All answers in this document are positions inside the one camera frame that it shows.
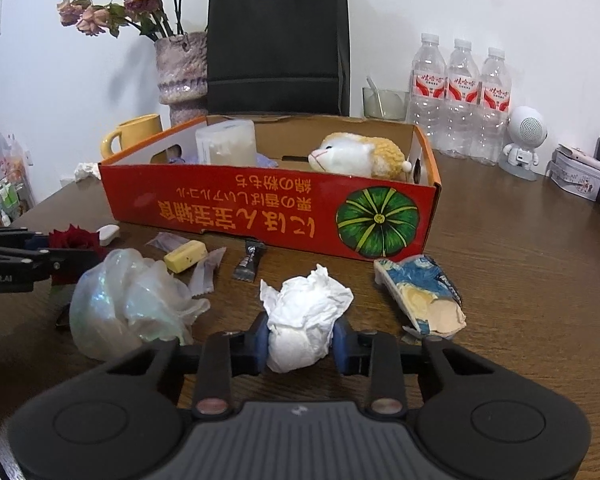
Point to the small white earbud case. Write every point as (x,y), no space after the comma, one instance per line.
(107,234)

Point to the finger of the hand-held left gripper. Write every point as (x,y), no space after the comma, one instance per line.
(10,240)
(10,269)

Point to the purple candy wrapper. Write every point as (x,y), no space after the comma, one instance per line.
(161,242)

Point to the translucent plastic bag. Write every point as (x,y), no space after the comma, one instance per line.
(125,305)

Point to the small crumpled white tissue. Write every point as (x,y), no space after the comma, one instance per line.
(87,170)

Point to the glass cup with spoon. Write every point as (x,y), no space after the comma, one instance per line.
(385,102)

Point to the blue snack wrapper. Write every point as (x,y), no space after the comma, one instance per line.
(420,295)

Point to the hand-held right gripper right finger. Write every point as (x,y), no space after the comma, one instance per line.
(340,347)

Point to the black paper bag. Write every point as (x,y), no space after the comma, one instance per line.
(277,45)

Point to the purple cloth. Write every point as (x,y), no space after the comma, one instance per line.
(267,161)

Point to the red cardboard box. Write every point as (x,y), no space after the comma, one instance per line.
(260,205)

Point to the white translucent plastic container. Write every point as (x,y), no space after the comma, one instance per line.
(226,142)

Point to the white yellow plush cat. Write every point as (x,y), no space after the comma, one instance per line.
(350,157)

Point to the yellow candy block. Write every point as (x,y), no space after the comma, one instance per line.
(185,256)

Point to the white robot speaker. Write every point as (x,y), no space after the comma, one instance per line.
(525,135)

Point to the grey printed tin box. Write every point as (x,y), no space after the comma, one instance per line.
(575,180)

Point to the red rose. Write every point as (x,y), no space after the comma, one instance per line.
(72,239)

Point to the small clear plastic bag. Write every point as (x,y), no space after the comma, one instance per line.
(247,265)

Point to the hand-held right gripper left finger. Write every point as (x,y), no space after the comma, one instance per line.
(261,342)

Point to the purple white ceramic vase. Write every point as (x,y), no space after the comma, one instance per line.
(182,75)

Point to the yellow mug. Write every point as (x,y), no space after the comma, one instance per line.
(135,135)

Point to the rack of small colourful items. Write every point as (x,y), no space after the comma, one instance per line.
(2,190)

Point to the clear water bottle red label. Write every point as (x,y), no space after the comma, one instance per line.
(495,105)
(462,100)
(427,90)

